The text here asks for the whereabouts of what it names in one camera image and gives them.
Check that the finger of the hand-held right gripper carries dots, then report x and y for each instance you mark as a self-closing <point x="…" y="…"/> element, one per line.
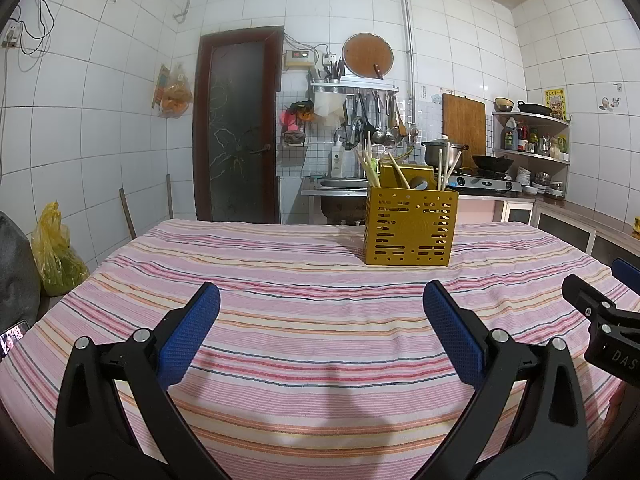
<point x="629" y="271"/>
<point x="582" y="295"/>

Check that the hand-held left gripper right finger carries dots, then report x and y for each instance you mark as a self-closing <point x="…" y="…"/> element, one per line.
<point x="455" y="335"/>

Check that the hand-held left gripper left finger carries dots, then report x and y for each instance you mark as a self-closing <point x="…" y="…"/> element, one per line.
<point x="190" y="340"/>

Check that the yellow slotted utensil holder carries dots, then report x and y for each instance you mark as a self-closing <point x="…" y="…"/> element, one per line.
<point x="410" y="230"/>

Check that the wooden chopstick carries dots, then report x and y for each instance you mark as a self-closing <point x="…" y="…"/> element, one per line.
<point x="440" y="167"/>
<point x="454" y="162"/>
<point x="361" y="162"/>
<point x="369" y="147"/>
<point x="402" y="172"/>

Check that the steel kitchen counter cabinets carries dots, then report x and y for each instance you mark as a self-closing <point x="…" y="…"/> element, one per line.
<point x="565" y="220"/>

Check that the pink striped tablecloth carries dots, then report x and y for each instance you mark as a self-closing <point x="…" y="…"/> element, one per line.
<point x="310" y="320"/>

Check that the stack of white bowls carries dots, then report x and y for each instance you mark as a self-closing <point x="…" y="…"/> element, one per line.
<point x="522" y="175"/>

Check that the short wooden stick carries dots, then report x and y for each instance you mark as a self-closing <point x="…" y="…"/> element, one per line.
<point x="127" y="212"/>

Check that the steel gas stove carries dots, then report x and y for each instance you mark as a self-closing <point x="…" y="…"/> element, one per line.
<point x="487" y="185"/>

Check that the long wooden stick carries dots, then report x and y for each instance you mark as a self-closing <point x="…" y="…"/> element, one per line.
<point x="169" y="195"/>

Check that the row of condiment bottles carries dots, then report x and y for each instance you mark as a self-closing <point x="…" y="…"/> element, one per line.
<point x="542" y="144"/>

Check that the black wok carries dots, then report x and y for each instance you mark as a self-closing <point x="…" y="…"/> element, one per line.
<point x="492" y="161"/>

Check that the yellow plastic bag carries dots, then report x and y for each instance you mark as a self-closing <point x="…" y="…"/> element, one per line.
<point x="52" y="255"/>

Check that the dark oil bottle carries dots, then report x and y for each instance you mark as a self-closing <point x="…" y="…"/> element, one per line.
<point x="510" y="135"/>

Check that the smartphone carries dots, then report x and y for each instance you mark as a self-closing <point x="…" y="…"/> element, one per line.
<point x="12" y="339"/>

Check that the steel corner shelf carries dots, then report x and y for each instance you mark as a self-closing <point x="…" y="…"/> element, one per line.
<point x="532" y="119"/>

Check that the steel stockpot with lid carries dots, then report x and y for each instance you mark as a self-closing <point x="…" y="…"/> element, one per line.
<point x="440" y="155"/>

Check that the steel sink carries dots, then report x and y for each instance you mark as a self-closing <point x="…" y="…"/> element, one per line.
<point x="340" y="187"/>

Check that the grey cushion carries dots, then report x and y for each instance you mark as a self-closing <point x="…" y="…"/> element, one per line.
<point x="15" y="270"/>

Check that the rectangular wooden cutting board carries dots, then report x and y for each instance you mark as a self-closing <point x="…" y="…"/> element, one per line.
<point x="464" y="127"/>

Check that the bowl on shelf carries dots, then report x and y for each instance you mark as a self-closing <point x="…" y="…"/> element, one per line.
<point x="504" y="104"/>

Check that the white dish soap bottle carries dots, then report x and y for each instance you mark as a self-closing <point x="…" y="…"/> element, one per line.
<point x="337" y="157"/>

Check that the brown door with frosted glass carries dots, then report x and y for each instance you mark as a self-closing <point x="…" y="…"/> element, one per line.
<point x="235" y="125"/>

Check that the row of hanging kitchen tools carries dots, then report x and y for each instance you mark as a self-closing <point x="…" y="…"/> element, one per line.
<point x="377" y="120"/>

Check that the metal faucet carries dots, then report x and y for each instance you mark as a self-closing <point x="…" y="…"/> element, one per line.
<point x="357" y="127"/>

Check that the hanging plastic bag of oranges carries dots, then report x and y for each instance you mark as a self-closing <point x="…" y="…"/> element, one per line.
<point x="177" y="96"/>

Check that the red and pink hanging items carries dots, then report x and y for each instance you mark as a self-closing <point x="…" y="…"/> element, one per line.
<point x="297" y="112"/>

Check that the colourful hanging card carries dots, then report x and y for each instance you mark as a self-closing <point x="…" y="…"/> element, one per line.
<point x="160" y="84"/>

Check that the hanging white cloth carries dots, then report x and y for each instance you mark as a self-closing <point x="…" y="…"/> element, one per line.
<point x="327" y="107"/>

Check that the knife holder with knives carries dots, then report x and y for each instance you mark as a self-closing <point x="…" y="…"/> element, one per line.
<point x="334" y="72"/>

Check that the round wooden board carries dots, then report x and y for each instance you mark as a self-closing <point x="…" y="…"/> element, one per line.
<point x="368" y="55"/>

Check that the white meter box red display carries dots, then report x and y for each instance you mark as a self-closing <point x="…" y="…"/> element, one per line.
<point x="300" y="58"/>

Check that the yellow wall poster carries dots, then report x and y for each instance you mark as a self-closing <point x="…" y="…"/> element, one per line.
<point x="555" y="105"/>

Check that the small wall basket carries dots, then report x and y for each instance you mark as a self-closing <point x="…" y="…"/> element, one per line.
<point x="294" y="139"/>

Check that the metal wall rack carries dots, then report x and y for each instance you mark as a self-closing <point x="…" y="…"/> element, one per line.
<point x="352" y="88"/>

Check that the wall power socket with plugs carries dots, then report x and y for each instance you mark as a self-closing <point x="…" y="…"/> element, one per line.
<point x="328" y="57"/>

